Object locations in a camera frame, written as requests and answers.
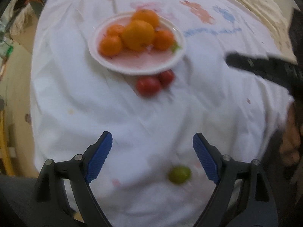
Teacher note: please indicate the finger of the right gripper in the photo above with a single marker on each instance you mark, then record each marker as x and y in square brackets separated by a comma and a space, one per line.
[273, 69]

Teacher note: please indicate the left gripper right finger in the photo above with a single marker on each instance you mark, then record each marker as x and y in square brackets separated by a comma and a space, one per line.
[242, 196]

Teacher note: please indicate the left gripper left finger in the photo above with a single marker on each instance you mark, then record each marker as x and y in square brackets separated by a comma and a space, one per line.
[51, 206]

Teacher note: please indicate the green lime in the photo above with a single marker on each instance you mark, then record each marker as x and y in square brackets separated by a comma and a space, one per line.
[179, 175]

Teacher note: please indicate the red cherry tomato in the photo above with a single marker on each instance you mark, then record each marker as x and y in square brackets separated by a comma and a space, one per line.
[166, 78]
[148, 86]

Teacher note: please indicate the small mandarin orange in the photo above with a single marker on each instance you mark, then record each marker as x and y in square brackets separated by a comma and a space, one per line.
[163, 40]

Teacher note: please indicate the large orange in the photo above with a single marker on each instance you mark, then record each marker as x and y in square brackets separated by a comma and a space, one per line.
[138, 35]
[146, 15]

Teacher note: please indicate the right hand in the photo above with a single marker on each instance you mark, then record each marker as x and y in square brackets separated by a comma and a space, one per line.
[291, 140]

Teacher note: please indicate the cream crumpled blanket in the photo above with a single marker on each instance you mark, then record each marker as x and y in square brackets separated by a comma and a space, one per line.
[272, 17]

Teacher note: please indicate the white cartoon print sheet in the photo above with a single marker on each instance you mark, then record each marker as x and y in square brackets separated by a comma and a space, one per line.
[74, 100]

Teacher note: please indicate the yellow wooden chair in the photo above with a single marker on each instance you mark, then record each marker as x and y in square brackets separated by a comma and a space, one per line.
[5, 156]

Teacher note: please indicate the white pink plate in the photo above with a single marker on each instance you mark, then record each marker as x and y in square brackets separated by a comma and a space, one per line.
[128, 62]

